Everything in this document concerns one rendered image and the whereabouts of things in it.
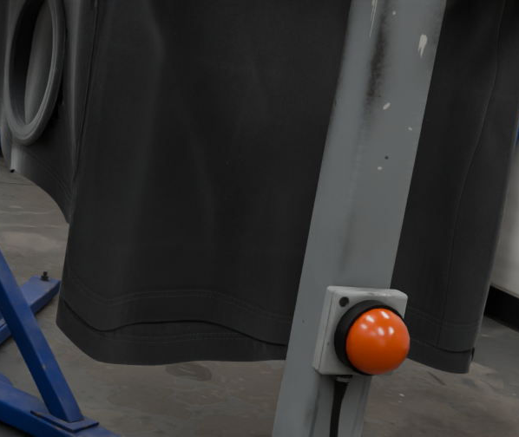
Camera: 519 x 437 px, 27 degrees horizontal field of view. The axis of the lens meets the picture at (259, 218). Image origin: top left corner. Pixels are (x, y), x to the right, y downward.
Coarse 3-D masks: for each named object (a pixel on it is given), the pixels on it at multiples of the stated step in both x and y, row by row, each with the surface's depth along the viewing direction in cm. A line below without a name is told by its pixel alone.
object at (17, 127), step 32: (0, 0) 108; (32, 0) 94; (64, 0) 86; (0, 32) 109; (32, 32) 98; (64, 32) 85; (0, 64) 109; (32, 64) 96; (64, 64) 86; (0, 96) 110; (32, 96) 93; (64, 96) 86; (0, 128) 108; (32, 128) 89; (64, 128) 87; (32, 160) 91; (64, 160) 89; (64, 192) 90
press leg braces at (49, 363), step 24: (0, 264) 211; (0, 288) 208; (0, 312) 254; (24, 312) 208; (24, 336) 205; (24, 360) 206; (48, 360) 205; (48, 384) 202; (48, 408) 203; (72, 408) 202; (72, 432) 197
